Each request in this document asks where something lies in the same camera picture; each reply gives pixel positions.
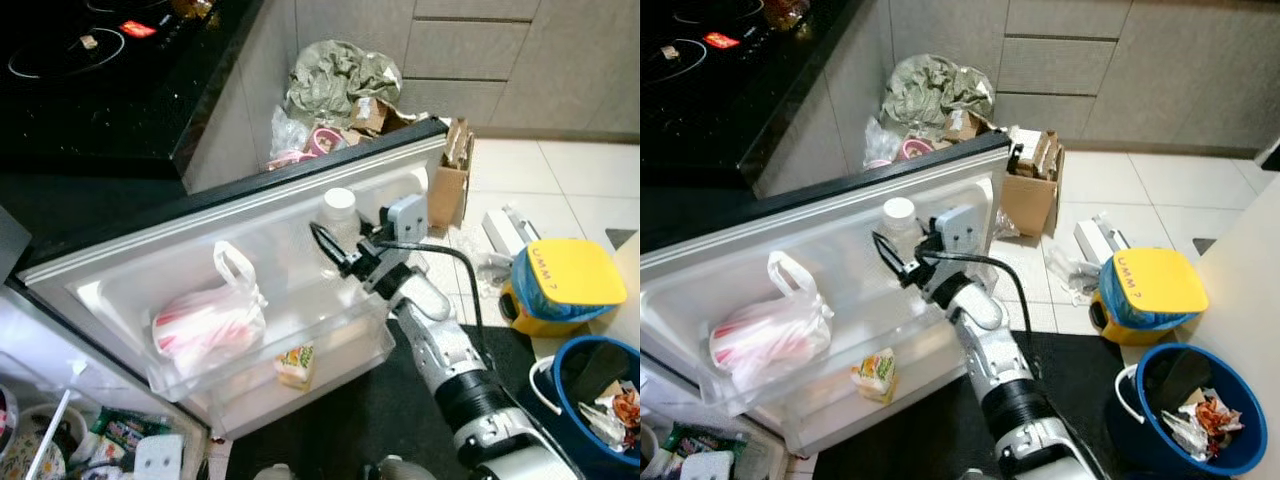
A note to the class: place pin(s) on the white box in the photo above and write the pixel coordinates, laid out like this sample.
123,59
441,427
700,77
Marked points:
1100,240
510,232

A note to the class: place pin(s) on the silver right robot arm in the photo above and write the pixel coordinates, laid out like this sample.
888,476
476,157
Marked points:
430,330
985,340

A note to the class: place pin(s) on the clear bottle with white cap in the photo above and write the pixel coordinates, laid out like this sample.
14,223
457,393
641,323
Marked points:
340,205
899,213

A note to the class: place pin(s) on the pink and white plastic bag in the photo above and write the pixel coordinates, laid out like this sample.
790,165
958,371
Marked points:
205,330
765,345

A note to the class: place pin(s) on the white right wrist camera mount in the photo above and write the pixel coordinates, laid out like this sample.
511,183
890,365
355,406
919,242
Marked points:
408,218
962,228

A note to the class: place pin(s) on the black counter with cooktop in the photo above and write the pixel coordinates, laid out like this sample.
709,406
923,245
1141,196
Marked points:
100,100
720,110

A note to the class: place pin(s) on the green food packet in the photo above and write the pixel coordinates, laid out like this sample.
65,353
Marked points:
120,430
690,437

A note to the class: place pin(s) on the patterned bowl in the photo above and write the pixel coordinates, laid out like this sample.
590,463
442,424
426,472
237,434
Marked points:
25,450

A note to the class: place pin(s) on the crumpled clear plastic bag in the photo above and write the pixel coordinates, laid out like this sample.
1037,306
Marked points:
490,270
1070,275

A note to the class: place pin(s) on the crumpled grey-green cloth bundle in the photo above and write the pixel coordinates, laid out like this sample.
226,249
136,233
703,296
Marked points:
340,80
935,95

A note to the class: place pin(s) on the open brown cardboard box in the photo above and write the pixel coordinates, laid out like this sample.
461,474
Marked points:
447,195
1025,200

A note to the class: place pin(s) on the blue plastic bucket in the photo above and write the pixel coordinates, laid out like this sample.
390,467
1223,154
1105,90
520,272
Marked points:
570,420
1135,440

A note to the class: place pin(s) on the empty clear plastic bag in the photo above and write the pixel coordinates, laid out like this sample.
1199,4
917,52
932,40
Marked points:
288,130
882,138

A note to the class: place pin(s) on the yellow lidded bin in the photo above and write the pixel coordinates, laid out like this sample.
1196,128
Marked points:
1155,285
570,275

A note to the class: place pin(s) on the crumpled rubbish wrappers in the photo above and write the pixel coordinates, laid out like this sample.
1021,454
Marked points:
620,410
1210,420

